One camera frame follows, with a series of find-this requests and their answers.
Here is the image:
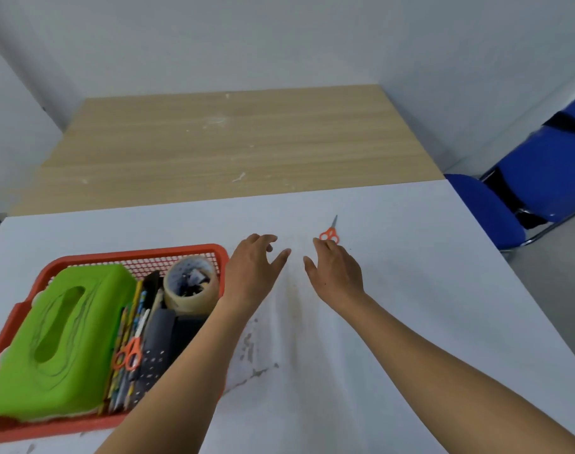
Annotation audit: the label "black dotted pencil case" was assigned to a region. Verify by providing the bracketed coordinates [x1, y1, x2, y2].
[128, 308, 176, 409]

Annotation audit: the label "person's left hand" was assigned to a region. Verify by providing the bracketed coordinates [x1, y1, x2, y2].
[219, 234, 292, 312]

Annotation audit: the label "beige packing tape roll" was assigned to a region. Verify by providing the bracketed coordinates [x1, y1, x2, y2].
[163, 255, 220, 317]

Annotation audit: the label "person's right hand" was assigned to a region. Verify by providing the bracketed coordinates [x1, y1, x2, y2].
[303, 237, 368, 312]

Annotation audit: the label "black box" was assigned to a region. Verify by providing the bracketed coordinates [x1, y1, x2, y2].
[169, 315, 209, 367]

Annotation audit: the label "green tissue box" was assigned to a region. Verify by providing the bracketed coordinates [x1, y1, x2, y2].
[0, 264, 138, 421]

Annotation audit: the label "orange-handled scissors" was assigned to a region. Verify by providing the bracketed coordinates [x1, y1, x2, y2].
[319, 215, 340, 245]
[111, 309, 151, 372]

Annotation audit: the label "person's right forearm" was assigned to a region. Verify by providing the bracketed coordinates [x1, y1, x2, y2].
[332, 292, 575, 454]

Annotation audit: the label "blue chair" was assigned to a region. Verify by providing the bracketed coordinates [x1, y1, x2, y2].
[445, 92, 575, 253]

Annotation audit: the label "bundle of colourful pencils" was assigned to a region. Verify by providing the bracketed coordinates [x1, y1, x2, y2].
[98, 279, 150, 416]

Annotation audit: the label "person's left forearm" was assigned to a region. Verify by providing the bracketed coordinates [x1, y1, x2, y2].
[95, 298, 265, 454]

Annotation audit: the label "pile of black binder clips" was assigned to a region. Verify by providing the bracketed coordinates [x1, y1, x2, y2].
[176, 269, 212, 297]

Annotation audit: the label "red plastic basket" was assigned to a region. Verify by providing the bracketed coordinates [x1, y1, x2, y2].
[0, 244, 230, 445]

